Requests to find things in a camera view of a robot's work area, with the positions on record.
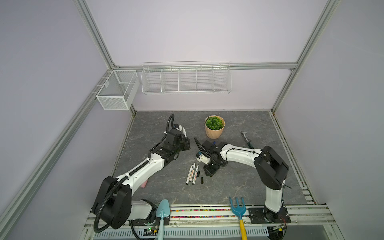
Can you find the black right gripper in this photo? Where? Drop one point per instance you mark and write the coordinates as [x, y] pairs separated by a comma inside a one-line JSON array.
[[209, 172]]

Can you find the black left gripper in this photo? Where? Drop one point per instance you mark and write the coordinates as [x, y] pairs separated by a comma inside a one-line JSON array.
[[186, 141]]

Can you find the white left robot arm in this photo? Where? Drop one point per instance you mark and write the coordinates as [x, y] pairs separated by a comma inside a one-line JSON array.
[[114, 206]]

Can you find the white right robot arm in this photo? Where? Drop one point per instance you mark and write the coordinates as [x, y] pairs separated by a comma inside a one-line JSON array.
[[272, 170]]

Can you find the white marker pen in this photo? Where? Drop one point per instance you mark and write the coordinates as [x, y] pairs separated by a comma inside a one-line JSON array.
[[187, 181], [195, 175], [192, 172]]

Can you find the pink faceted plant pot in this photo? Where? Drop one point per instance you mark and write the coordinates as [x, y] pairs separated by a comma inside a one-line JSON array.
[[214, 134]]

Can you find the green artificial plant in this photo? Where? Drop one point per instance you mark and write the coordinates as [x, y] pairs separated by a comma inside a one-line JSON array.
[[214, 123]]

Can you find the pink purple small trowel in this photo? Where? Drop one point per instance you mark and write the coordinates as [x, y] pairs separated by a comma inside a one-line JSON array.
[[144, 184]]

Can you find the teal garden trowel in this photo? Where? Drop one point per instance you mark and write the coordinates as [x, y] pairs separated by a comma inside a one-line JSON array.
[[163, 212]]

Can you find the white mesh basket small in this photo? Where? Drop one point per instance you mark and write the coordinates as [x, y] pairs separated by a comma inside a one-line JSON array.
[[118, 91]]

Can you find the white wire basket long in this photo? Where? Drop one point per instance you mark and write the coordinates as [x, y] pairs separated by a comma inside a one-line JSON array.
[[186, 77]]

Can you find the blue garden fork yellow handle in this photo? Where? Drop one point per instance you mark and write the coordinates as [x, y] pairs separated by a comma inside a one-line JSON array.
[[238, 208]]

